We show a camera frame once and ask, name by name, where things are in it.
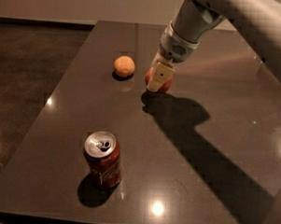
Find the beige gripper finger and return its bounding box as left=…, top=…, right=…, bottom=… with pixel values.
left=150, top=52, right=164, bottom=69
left=147, top=63, right=175, bottom=92

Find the red apple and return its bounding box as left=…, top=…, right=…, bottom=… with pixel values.
left=145, top=67, right=173, bottom=93

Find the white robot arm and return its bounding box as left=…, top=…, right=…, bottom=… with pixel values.
left=146, top=0, right=281, bottom=224

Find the orange fruit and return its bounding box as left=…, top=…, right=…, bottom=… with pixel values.
left=113, top=56, right=135, bottom=77

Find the red soda can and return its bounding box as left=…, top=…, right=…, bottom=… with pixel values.
left=83, top=131, right=121, bottom=189

